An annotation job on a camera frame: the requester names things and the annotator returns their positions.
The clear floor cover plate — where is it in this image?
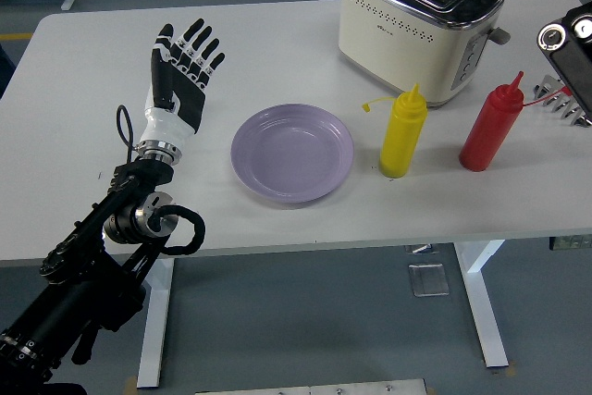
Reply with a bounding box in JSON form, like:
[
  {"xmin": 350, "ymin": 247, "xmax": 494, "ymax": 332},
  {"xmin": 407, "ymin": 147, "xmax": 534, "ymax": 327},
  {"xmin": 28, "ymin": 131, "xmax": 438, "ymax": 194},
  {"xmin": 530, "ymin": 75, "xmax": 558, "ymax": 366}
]
[{"xmin": 409, "ymin": 263, "xmax": 450, "ymax": 298}]

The white table leg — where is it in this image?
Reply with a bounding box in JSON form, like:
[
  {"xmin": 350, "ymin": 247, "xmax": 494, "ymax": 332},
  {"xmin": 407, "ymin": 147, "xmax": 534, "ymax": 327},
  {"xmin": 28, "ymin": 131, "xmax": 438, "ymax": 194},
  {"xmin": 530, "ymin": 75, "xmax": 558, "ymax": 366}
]
[
  {"xmin": 451, "ymin": 240, "xmax": 510, "ymax": 369},
  {"xmin": 137, "ymin": 257, "xmax": 176, "ymax": 389}
]

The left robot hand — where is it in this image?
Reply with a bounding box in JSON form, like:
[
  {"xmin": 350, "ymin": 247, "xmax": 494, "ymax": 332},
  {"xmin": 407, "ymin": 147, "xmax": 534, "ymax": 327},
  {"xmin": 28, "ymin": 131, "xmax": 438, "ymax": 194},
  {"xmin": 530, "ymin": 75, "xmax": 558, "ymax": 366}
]
[{"xmin": 138, "ymin": 19, "xmax": 227, "ymax": 150}]

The purple plate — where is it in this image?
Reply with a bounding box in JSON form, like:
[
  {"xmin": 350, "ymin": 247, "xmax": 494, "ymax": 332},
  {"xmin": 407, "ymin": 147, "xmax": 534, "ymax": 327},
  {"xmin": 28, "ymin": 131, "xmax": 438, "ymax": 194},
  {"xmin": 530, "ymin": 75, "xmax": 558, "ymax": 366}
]
[{"xmin": 230, "ymin": 104, "xmax": 356, "ymax": 204}]

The yellow squeeze bottle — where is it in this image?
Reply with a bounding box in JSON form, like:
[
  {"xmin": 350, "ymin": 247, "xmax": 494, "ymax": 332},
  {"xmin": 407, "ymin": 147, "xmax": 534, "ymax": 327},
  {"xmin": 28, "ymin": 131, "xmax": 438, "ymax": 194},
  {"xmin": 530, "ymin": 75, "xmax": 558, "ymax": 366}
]
[{"xmin": 362, "ymin": 82, "xmax": 429, "ymax": 179}]

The red squeeze bottle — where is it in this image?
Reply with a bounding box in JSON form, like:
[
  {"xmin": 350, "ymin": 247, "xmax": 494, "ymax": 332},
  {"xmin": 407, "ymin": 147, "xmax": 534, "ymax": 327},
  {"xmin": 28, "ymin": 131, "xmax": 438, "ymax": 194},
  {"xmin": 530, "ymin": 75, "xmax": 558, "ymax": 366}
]
[{"xmin": 458, "ymin": 70, "xmax": 573, "ymax": 173}]

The dark blue object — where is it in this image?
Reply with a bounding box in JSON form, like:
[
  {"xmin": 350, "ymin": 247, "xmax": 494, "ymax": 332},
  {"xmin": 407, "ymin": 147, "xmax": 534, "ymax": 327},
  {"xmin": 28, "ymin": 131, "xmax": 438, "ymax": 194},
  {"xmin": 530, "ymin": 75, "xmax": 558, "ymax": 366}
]
[{"xmin": 0, "ymin": 42, "xmax": 16, "ymax": 100}]

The grey metal base plate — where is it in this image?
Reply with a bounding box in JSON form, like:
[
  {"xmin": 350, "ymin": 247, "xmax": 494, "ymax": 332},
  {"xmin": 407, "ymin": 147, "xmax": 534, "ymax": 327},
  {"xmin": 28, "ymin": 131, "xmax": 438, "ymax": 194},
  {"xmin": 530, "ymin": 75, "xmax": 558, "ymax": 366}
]
[{"xmin": 194, "ymin": 378, "xmax": 427, "ymax": 395}]

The table control box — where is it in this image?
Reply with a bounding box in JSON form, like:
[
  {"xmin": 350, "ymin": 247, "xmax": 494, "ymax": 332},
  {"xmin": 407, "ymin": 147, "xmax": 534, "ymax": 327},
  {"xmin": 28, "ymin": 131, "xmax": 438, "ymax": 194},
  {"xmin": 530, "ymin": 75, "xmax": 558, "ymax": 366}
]
[{"xmin": 549, "ymin": 235, "xmax": 592, "ymax": 252}]

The cream and chrome toaster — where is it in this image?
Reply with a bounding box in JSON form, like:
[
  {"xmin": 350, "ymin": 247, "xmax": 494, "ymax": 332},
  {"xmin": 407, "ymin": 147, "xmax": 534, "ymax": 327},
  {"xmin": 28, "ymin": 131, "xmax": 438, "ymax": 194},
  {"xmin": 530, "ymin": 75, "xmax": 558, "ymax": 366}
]
[{"xmin": 337, "ymin": 0, "xmax": 512, "ymax": 108}]

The metal toast rack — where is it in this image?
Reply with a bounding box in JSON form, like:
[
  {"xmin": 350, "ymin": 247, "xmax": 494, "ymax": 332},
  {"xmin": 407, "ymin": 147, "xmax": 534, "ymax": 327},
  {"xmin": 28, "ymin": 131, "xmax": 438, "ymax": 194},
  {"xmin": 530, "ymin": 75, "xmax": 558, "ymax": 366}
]
[{"xmin": 534, "ymin": 73, "xmax": 592, "ymax": 129}]

